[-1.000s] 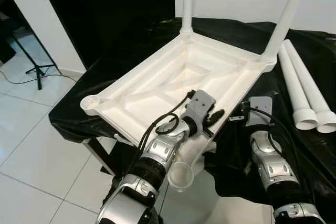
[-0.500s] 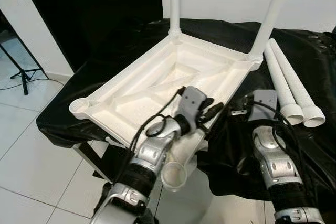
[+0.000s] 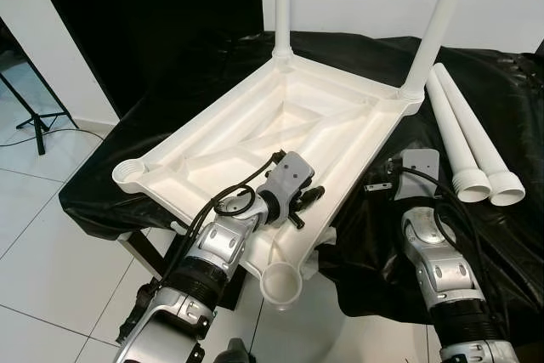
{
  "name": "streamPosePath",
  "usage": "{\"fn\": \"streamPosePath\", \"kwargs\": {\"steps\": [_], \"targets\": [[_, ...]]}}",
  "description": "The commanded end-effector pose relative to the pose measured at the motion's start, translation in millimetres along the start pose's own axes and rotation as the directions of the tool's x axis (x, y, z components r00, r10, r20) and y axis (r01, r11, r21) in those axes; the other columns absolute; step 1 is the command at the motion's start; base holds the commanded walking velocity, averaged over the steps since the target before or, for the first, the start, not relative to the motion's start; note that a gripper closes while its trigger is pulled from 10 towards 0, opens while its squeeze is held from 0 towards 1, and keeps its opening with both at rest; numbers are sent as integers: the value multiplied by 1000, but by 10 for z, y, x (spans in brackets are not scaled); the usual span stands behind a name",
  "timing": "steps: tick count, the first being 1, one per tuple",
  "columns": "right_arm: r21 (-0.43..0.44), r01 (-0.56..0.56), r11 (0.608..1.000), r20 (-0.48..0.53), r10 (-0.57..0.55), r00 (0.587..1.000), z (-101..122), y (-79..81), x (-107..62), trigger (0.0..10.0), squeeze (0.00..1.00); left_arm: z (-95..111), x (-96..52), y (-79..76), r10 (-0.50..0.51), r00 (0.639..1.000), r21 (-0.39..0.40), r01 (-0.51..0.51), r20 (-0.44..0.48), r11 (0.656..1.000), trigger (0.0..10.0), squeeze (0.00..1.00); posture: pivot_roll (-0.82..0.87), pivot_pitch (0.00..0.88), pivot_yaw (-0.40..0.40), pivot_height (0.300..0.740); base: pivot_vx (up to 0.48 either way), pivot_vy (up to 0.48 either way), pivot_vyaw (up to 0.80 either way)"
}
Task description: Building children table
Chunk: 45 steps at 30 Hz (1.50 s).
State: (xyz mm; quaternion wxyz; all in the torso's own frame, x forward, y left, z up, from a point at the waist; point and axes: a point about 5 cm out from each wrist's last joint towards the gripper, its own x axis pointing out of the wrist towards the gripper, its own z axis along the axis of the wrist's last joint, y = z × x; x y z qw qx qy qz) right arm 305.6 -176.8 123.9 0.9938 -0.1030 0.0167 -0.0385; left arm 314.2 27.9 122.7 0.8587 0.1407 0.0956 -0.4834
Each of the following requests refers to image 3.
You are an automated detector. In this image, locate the black door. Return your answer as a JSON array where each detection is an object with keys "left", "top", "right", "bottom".
[{"left": 25, "top": 0, "right": 264, "bottom": 117}]

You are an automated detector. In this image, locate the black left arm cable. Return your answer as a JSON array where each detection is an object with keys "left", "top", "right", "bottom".
[{"left": 157, "top": 150, "right": 286, "bottom": 296}]

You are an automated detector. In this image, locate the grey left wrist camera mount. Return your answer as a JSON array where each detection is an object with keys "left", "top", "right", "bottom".
[{"left": 258, "top": 150, "right": 315, "bottom": 211}]

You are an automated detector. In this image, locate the dark robot leg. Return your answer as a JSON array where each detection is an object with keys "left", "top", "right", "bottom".
[{"left": 217, "top": 337, "right": 256, "bottom": 363}]

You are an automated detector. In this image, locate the black plastic cover sheet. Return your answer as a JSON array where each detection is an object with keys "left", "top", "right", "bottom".
[{"left": 59, "top": 31, "right": 544, "bottom": 321}]

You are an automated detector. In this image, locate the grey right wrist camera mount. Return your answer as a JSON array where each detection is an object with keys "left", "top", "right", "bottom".
[{"left": 395, "top": 149, "right": 441, "bottom": 202}]

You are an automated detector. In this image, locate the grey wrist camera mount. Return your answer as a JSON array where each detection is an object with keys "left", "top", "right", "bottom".
[
  {"left": 395, "top": 149, "right": 441, "bottom": 202},
  {"left": 258, "top": 150, "right": 315, "bottom": 211}
]

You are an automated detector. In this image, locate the black tripod stand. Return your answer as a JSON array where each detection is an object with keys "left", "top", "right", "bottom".
[{"left": 0, "top": 19, "right": 82, "bottom": 156}]

